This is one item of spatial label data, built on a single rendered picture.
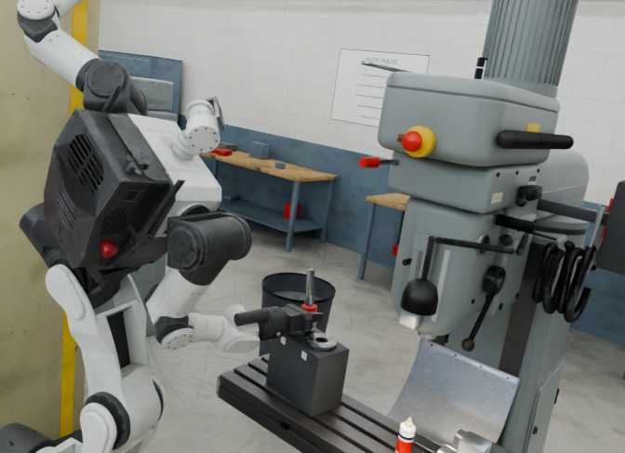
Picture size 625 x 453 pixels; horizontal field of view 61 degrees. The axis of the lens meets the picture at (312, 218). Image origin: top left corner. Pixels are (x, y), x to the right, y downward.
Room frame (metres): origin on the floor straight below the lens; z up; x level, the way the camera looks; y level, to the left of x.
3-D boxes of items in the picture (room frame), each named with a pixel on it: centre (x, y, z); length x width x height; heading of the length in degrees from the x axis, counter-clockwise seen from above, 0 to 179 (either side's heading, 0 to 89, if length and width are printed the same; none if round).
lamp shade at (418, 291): (1.01, -0.24, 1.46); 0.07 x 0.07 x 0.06
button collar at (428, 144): (1.05, -0.19, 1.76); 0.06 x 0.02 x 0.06; 53
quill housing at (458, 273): (1.24, -0.33, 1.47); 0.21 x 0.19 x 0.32; 53
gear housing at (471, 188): (1.27, -0.35, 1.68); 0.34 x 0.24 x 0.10; 143
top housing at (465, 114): (1.25, -0.33, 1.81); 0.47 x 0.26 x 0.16; 143
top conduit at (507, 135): (1.17, -0.46, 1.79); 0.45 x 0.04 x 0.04; 143
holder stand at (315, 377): (1.46, -0.04, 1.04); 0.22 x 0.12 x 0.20; 41
